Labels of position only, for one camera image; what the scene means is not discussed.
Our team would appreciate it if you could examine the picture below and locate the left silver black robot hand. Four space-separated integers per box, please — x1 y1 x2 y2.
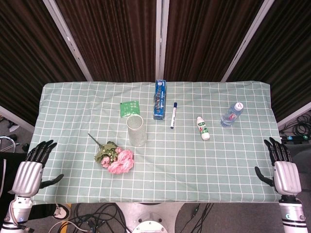
11 139 65 197

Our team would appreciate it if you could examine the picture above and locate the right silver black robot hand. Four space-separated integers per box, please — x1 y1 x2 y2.
254 137 302 195

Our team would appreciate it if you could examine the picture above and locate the pink artificial flower bouquet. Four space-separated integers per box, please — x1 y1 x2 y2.
87 133 136 175

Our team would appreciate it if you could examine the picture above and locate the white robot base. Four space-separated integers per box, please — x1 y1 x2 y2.
116 202 185 233

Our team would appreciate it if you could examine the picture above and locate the clear glass cup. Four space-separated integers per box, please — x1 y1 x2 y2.
125 114 148 147

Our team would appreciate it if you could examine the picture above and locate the black power strip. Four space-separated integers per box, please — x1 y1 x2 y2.
279 135 311 143

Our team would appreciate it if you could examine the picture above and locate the white black sneaker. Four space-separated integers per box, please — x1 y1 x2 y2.
54 203 72 220

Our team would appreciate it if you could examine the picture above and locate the clear plastic water bottle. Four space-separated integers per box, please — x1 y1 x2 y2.
220 101 244 128

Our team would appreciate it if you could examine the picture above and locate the small white green-label bottle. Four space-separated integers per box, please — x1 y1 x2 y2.
196 116 210 141

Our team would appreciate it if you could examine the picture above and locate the green checked tablecloth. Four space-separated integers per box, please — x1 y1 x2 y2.
31 81 282 203

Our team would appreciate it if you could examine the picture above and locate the green paper packet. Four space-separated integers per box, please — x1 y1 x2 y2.
120 100 141 118

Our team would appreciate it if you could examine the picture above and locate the dark brown pleated curtain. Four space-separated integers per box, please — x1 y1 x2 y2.
228 0 311 122
0 0 87 127
55 0 158 82
165 0 264 82

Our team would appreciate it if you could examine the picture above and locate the white blue marker pen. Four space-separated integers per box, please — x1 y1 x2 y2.
170 101 178 129

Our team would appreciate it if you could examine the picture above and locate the blue rectangular box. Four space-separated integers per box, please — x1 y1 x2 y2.
153 79 168 120

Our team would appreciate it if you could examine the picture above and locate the chrome stool ring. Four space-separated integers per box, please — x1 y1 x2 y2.
0 135 17 152

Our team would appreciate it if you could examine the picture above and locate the coiled black floor cable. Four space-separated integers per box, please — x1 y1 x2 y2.
279 114 311 136

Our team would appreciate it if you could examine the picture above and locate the grey aluminium frame rail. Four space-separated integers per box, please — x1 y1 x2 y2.
276 101 311 128
0 105 35 133

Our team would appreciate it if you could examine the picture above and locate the white floor cable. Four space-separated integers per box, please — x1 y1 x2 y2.
64 220 85 232

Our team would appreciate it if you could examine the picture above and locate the black floor cable tangle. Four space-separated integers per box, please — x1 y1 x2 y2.
48 203 128 233

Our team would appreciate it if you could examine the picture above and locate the black cable with inline plug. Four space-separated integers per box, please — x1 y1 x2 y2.
184 203 214 228

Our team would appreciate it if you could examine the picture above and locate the grey aluminium frame post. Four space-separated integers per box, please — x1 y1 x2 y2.
220 0 272 83
155 0 170 82
42 0 93 82

